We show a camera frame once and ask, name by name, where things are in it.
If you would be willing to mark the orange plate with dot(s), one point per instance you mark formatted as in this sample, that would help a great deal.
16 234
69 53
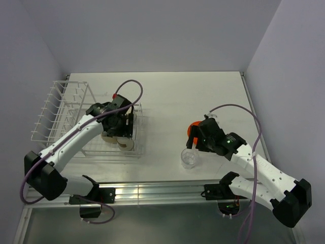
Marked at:
196 123

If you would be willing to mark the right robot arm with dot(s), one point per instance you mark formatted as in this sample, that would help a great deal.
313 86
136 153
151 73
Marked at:
286 197

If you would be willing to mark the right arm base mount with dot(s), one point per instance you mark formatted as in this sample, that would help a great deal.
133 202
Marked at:
212 192

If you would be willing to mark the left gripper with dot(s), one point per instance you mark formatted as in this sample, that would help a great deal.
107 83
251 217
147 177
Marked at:
126 130

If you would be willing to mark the steel cup brown base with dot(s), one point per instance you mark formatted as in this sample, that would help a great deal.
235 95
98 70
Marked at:
131 113
125 144

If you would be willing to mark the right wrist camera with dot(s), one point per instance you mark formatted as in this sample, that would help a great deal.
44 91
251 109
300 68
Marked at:
211 115

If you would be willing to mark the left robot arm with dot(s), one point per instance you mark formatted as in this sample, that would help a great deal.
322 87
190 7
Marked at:
43 170

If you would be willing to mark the aluminium mounting rail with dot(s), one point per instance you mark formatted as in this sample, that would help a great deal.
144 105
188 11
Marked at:
139 193

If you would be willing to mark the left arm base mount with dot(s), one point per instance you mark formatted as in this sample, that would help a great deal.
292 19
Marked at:
106 195

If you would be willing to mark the clear glass tumbler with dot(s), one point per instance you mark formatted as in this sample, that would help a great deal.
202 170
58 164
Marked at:
189 158

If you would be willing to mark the white wire dish rack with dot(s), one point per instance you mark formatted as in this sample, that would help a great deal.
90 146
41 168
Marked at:
67 102

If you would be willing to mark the white ceramic bowl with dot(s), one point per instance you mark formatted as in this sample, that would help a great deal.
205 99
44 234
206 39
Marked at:
108 139

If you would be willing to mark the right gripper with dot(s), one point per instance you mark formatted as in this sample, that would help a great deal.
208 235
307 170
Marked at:
195 131

